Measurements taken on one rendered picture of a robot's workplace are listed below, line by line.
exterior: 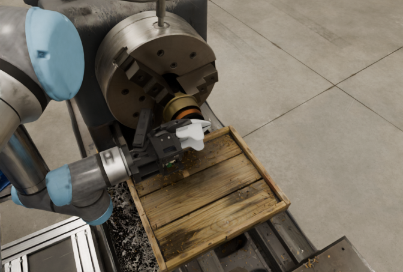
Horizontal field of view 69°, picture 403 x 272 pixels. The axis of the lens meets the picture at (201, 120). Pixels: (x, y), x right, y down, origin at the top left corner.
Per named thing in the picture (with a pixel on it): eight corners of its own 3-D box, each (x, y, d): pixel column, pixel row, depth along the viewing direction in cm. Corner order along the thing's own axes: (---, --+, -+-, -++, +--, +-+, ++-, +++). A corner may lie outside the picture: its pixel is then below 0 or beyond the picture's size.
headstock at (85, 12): (53, 41, 131) (11, -57, 102) (153, 16, 146) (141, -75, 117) (81, 132, 96) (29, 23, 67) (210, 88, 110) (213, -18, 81)
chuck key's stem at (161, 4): (163, 33, 73) (163, -14, 65) (166, 38, 72) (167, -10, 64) (155, 34, 72) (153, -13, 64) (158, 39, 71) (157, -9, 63)
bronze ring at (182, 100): (156, 93, 70) (171, 120, 65) (191, 82, 73) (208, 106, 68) (159, 119, 77) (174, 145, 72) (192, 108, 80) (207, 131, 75)
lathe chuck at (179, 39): (105, 122, 89) (88, 24, 67) (198, 98, 101) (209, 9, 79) (113, 143, 83) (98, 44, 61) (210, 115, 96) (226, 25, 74)
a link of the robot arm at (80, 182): (56, 186, 64) (40, 164, 58) (105, 167, 68) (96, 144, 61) (62, 217, 60) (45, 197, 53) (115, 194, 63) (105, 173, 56)
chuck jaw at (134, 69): (148, 83, 78) (113, 62, 69) (161, 69, 77) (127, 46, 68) (164, 109, 72) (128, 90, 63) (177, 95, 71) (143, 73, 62)
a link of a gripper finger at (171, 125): (193, 132, 69) (158, 146, 66) (189, 127, 70) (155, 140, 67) (192, 119, 65) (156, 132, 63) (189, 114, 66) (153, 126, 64)
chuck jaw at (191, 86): (170, 69, 79) (209, 52, 81) (174, 83, 83) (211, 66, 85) (188, 95, 72) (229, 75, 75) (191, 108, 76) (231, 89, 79)
